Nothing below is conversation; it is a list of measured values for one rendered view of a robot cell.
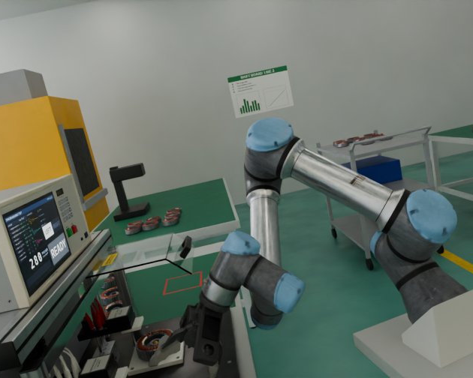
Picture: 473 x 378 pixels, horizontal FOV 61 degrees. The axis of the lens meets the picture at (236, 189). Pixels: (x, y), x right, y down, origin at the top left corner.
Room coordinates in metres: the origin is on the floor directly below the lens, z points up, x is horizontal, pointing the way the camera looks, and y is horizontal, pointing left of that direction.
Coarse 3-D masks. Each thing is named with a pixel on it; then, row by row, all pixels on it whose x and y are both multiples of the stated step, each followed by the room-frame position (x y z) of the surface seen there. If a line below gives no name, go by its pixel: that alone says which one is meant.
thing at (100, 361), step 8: (88, 360) 0.84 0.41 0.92; (96, 360) 0.84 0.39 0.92; (104, 360) 0.83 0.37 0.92; (112, 360) 0.84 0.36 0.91; (88, 368) 0.81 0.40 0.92; (96, 368) 0.80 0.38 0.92; (104, 368) 0.80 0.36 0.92; (112, 368) 0.82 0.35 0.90; (120, 368) 0.85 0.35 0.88; (64, 376) 0.84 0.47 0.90; (72, 376) 0.83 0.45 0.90; (80, 376) 0.79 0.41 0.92; (88, 376) 0.79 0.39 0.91; (96, 376) 0.79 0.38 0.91; (104, 376) 0.79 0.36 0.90; (112, 376) 0.81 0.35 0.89; (120, 376) 0.82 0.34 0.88
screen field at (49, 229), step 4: (52, 220) 0.95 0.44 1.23; (56, 220) 0.97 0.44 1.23; (48, 224) 0.92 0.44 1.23; (52, 224) 0.94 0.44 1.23; (56, 224) 0.97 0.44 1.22; (60, 224) 0.99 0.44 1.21; (44, 228) 0.90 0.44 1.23; (48, 228) 0.92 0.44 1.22; (52, 228) 0.94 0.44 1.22; (56, 228) 0.96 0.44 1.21; (60, 228) 0.98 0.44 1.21; (44, 232) 0.89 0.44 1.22; (48, 232) 0.91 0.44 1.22; (52, 232) 0.93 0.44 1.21; (48, 236) 0.90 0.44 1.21
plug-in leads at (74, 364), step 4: (68, 352) 0.82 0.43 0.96; (60, 356) 0.83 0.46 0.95; (72, 356) 0.83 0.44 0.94; (64, 360) 0.84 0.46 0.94; (72, 360) 0.82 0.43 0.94; (76, 360) 0.84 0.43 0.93; (64, 364) 0.79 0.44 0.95; (72, 364) 0.82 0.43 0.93; (76, 364) 0.83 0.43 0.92; (56, 368) 0.80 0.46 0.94; (64, 368) 0.83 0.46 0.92; (72, 368) 0.81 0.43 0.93; (76, 368) 0.82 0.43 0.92; (56, 372) 0.80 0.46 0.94; (64, 372) 0.83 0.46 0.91; (68, 372) 0.79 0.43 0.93; (76, 372) 0.81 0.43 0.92; (56, 376) 0.80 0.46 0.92; (60, 376) 0.80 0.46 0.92; (68, 376) 0.79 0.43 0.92; (76, 376) 0.81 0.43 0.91
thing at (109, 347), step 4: (108, 344) 1.08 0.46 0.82; (112, 344) 1.08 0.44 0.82; (108, 348) 1.06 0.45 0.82; (112, 348) 1.06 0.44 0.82; (116, 348) 1.09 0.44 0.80; (96, 352) 1.05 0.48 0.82; (104, 352) 1.04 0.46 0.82; (108, 352) 1.03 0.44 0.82; (112, 352) 1.05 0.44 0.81; (116, 352) 1.08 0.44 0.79; (96, 356) 1.03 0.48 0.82; (116, 356) 1.07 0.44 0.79; (116, 360) 1.06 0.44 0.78
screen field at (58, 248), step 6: (54, 240) 0.93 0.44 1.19; (60, 240) 0.96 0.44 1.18; (48, 246) 0.89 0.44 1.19; (54, 246) 0.92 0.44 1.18; (60, 246) 0.95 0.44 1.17; (66, 246) 0.98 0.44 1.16; (54, 252) 0.91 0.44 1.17; (60, 252) 0.94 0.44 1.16; (66, 252) 0.97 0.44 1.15; (54, 258) 0.90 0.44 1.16; (60, 258) 0.93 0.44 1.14; (54, 264) 0.89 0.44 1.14
